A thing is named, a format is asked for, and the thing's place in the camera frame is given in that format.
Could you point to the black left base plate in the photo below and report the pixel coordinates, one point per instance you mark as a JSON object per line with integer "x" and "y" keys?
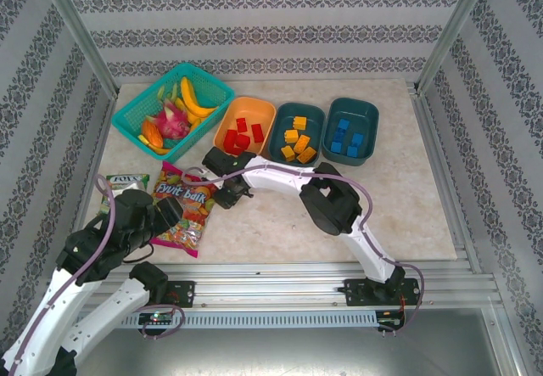
{"x": 182, "y": 293}

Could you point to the green Fox's candy bag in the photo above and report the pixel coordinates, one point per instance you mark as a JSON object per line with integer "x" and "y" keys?
{"x": 142, "y": 177}

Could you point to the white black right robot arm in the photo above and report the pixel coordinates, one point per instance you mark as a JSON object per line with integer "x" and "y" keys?
{"x": 280, "y": 181}

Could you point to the small yellow toy banana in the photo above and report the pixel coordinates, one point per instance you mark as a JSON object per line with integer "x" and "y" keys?
{"x": 186, "y": 108}

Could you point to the large yellow toy banana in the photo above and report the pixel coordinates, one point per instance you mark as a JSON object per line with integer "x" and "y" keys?
{"x": 191, "y": 96}

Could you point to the yellow toy fruit slice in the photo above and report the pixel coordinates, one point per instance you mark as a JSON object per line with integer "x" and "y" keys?
{"x": 157, "y": 149}

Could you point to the right small circuit board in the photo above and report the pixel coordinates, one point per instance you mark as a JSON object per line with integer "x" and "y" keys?
{"x": 392, "y": 320}

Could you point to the colourful fruit candy bag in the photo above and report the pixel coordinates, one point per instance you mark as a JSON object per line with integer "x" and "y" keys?
{"x": 186, "y": 223}

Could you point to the blue lego brick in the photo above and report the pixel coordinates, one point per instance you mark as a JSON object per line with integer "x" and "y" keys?
{"x": 357, "y": 139}
{"x": 352, "y": 151}
{"x": 340, "y": 134}
{"x": 343, "y": 124}
{"x": 337, "y": 147}

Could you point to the dark teal plastic container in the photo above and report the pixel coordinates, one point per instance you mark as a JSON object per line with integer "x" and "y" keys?
{"x": 284, "y": 115}
{"x": 365, "y": 117}

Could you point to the pink toy dragon fruit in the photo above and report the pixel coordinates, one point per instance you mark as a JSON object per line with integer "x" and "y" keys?
{"x": 171, "y": 123}

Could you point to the small circuit board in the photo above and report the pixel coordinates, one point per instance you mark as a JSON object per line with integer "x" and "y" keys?
{"x": 157, "y": 318}
{"x": 392, "y": 320}

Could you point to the orange plastic container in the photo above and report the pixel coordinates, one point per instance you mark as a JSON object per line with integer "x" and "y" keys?
{"x": 254, "y": 110}

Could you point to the orange toy fruit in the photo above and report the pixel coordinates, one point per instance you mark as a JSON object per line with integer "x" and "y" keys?
{"x": 152, "y": 133}

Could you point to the aluminium side rail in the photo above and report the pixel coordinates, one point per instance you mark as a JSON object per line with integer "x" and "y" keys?
{"x": 445, "y": 181}
{"x": 87, "y": 189}

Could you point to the aluminium frame post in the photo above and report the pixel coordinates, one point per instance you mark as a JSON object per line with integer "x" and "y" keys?
{"x": 76, "y": 32}
{"x": 456, "y": 32}

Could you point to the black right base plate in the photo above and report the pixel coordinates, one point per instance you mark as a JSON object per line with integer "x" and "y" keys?
{"x": 356, "y": 293}

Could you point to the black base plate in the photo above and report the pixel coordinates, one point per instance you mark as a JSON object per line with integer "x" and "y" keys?
{"x": 182, "y": 293}
{"x": 356, "y": 293}

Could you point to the aluminium mounting rail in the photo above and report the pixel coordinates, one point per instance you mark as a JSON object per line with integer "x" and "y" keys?
{"x": 263, "y": 291}

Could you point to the left small circuit board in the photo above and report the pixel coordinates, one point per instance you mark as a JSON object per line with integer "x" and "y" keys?
{"x": 157, "y": 318}

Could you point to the teal plastic mesh basket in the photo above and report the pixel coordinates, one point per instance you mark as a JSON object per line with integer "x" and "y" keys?
{"x": 212, "y": 87}

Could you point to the orange lego brick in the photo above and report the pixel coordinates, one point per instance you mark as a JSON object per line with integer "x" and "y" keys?
{"x": 291, "y": 135}
{"x": 288, "y": 153}
{"x": 302, "y": 141}
{"x": 306, "y": 155}
{"x": 300, "y": 122}

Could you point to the green toy fruit slice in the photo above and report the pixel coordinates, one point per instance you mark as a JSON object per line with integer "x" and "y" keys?
{"x": 161, "y": 91}
{"x": 174, "y": 90}

